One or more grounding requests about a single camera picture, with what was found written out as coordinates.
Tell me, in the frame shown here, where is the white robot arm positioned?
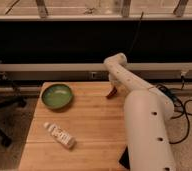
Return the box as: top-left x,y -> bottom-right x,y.
104,53 -> 176,171

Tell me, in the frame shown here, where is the green ceramic bowl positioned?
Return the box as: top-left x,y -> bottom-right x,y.
41,84 -> 73,110

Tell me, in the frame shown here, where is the white plastic bottle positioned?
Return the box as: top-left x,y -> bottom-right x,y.
44,122 -> 76,149

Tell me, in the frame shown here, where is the black smartphone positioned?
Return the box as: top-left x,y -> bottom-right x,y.
119,148 -> 130,169

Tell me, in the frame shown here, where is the black hanging cable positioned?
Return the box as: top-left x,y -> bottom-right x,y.
126,11 -> 145,58

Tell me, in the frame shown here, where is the black floor cable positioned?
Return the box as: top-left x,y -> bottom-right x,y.
155,78 -> 192,145

